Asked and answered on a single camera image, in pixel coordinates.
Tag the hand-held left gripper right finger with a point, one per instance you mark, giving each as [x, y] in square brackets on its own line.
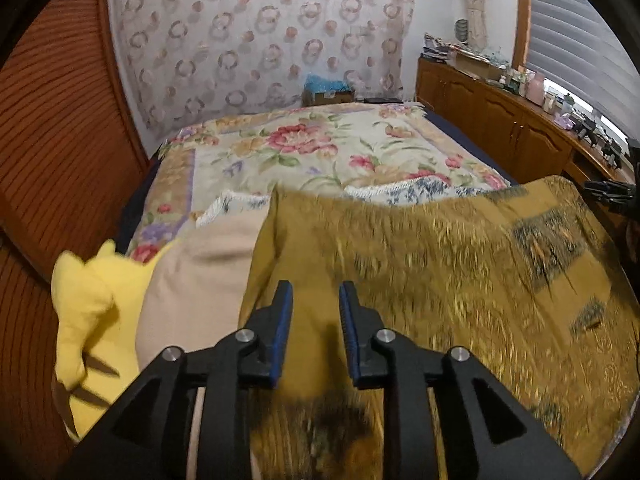
[350, 330]

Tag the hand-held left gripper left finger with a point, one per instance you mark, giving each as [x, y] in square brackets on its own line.
[282, 330]

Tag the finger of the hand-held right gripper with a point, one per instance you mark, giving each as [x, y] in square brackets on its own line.
[612, 203]
[607, 188]

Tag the mustard patterned garment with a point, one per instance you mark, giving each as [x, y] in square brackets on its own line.
[450, 285]

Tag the black mini tripod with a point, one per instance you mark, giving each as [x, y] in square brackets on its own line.
[586, 130]
[612, 152]

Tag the purple small item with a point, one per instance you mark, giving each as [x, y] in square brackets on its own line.
[564, 121]

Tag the beige cloth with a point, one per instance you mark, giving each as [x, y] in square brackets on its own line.
[200, 285]

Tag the pink bottle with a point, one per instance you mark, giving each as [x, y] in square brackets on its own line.
[535, 89]

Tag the long wooden cabinet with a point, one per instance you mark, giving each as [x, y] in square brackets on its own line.
[490, 110]

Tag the blue floral white blanket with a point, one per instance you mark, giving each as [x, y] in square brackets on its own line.
[400, 192]

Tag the grey window blind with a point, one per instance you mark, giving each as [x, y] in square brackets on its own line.
[575, 25]

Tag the flat cardboard box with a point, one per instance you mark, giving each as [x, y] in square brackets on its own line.
[475, 66]

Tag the floral bedspread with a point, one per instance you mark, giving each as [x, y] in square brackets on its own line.
[310, 145]

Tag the yellow plush toy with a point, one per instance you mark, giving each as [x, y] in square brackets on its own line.
[85, 300]

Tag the small round fan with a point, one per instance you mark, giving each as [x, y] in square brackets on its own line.
[462, 30]

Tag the pile of papers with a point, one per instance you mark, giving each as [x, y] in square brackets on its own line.
[439, 49]

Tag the tied beige curtain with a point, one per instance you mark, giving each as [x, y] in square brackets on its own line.
[475, 10]

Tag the small cardboard box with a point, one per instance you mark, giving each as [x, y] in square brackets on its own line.
[330, 97]

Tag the circle patterned sheer curtain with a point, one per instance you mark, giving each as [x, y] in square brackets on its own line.
[240, 35]

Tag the wooden louvred wardrobe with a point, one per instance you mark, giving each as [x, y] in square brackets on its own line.
[60, 110]

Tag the wooden window frame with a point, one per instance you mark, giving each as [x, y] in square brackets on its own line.
[521, 15]

